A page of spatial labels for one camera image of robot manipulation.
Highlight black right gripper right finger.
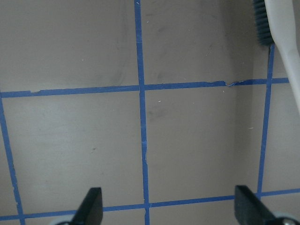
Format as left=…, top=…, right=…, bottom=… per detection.
left=234, top=185, right=276, bottom=225

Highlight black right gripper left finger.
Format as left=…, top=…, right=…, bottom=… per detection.
left=70, top=187, right=103, bottom=225

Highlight white hand brush dark bristles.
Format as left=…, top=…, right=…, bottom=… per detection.
left=252, top=0, right=300, bottom=107

